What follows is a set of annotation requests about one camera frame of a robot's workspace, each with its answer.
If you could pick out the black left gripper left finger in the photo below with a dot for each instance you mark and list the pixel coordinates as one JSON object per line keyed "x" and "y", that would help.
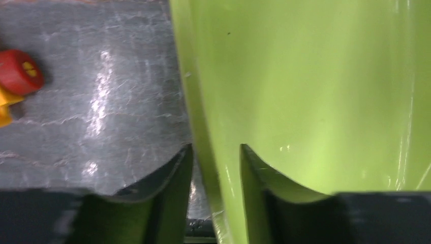
{"x": 151, "y": 210}

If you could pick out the lime green plastic tray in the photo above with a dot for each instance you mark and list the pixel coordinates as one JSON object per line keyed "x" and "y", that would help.
{"x": 335, "y": 95}

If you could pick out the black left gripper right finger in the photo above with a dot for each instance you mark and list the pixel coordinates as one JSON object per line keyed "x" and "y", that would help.
{"x": 279, "y": 210}

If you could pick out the yellow red toy car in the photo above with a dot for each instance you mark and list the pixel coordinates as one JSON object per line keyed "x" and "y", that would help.
{"x": 20, "y": 76}

